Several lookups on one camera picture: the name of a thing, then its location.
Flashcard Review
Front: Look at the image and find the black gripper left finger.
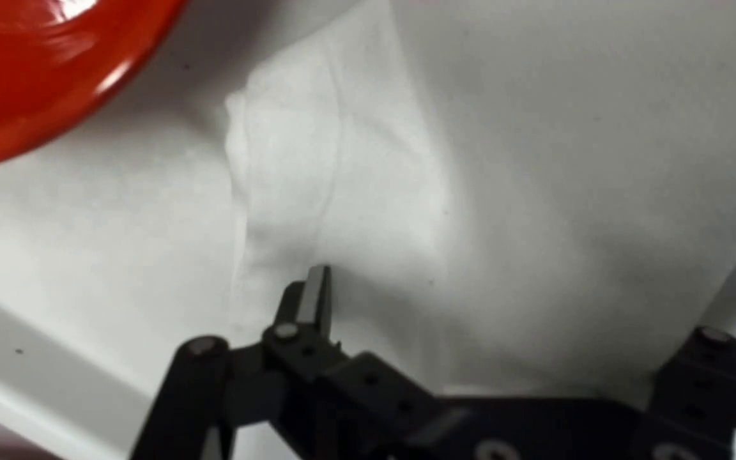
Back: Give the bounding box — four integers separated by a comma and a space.
132, 264, 440, 460

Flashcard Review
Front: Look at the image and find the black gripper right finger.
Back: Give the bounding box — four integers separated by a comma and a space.
638, 325, 736, 460

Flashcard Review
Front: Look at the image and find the white cloth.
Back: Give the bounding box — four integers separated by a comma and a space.
223, 0, 736, 404

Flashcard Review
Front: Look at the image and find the red plate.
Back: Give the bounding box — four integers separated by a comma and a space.
0, 0, 191, 173

